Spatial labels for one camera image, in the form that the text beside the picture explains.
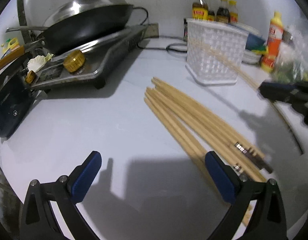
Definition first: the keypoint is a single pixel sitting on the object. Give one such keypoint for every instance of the blue bowl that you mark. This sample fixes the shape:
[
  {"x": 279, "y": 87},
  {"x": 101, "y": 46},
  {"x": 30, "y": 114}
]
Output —
[{"x": 254, "y": 41}]

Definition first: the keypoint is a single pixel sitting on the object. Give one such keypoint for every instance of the cabbage piece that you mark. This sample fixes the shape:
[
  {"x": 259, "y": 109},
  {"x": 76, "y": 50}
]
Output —
[{"x": 38, "y": 62}]

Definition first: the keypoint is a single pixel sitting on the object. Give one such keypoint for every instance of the black wok with handle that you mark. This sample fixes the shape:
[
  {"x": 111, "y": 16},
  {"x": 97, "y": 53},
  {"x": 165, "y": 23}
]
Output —
[{"x": 76, "y": 30}]

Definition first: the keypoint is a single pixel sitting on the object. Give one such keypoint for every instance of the wooden chopstick bundle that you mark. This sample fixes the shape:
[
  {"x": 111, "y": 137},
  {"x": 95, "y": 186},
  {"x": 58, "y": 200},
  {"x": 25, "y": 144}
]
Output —
[{"x": 185, "y": 118}]

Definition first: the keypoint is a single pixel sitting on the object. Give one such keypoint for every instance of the yellow cap soy bottle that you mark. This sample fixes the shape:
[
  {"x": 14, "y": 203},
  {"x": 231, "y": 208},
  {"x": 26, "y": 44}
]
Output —
[{"x": 223, "y": 14}]

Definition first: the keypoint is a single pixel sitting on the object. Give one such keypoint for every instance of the orange squeeze bottle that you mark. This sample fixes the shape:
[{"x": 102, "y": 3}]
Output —
[{"x": 275, "y": 36}]

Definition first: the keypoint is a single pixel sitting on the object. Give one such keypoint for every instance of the red cap sauce bottle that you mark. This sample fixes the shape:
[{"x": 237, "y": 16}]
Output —
[{"x": 200, "y": 10}]

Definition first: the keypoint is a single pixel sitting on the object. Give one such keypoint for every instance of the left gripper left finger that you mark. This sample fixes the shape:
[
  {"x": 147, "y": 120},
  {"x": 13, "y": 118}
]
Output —
[{"x": 38, "y": 218}]

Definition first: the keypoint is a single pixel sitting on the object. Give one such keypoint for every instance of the yellow detergent jug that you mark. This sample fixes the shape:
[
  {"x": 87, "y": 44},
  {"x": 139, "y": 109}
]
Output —
[{"x": 10, "y": 45}]

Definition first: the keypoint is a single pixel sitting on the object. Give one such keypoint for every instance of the white plastic utensil basket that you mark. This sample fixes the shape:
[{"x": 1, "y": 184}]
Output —
[{"x": 224, "y": 37}]

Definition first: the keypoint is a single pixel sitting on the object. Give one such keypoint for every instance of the yellow cap amber bottle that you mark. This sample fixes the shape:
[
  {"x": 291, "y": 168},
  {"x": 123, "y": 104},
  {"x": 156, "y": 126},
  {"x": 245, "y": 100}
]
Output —
[{"x": 233, "y": 11}]

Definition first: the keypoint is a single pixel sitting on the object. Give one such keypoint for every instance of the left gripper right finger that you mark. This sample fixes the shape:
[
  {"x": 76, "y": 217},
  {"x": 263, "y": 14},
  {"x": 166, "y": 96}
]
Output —
[{"x": 268, "y": 220}]

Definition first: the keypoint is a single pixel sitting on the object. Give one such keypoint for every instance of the brass cooker knob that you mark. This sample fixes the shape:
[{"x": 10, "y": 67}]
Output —
[{"x": 74, "y": 61}]

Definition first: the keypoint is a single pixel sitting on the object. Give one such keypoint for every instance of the small dark spice jar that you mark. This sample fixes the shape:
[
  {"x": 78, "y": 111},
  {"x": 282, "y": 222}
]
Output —
[{"x": 185, "y": 25}]

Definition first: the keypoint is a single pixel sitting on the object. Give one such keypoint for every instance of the silver induction cooker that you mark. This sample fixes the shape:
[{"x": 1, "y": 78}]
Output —
[{"x": 102, "y": 56}]

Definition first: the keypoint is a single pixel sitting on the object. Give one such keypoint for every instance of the stainless steel wok lid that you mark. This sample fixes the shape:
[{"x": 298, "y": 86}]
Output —
[{"x": 75, "y": 7}]

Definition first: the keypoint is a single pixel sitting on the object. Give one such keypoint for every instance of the clear plastic bag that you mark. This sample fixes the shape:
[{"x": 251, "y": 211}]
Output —
[{"x": 291, "y": 64}]

